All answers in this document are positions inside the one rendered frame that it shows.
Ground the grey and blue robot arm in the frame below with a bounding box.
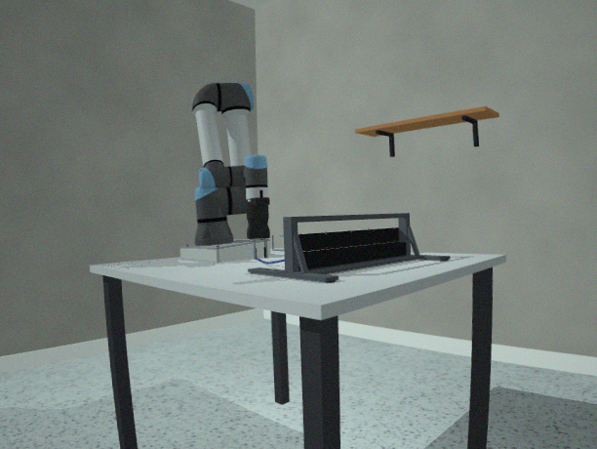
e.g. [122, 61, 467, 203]
[192, 82, 267, 246]

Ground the black metal rack with patch panel and cable rings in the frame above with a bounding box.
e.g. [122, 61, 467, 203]
[248, 213, 450, 283]

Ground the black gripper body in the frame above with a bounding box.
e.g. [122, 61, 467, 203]
[246, 187, 270, 239]

